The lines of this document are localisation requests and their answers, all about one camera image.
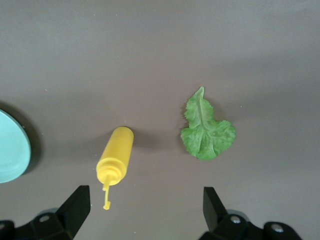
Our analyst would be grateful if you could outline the green plate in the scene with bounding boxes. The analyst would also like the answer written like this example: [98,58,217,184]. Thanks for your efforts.
[0,108,32,184]

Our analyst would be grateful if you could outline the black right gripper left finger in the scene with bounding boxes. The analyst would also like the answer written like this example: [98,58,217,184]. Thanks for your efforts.
[0,185,91,240]

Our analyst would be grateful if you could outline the yellow mustard squeeze bottle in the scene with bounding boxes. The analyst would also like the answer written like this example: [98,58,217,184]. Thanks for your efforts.
[96,126,135,211]

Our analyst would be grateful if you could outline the green lettuce leaf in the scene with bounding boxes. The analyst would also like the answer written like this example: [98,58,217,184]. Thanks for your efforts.
[180,86,237,162]

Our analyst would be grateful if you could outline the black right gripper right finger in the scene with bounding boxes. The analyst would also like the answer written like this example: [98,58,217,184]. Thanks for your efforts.
[202,186,301,240]

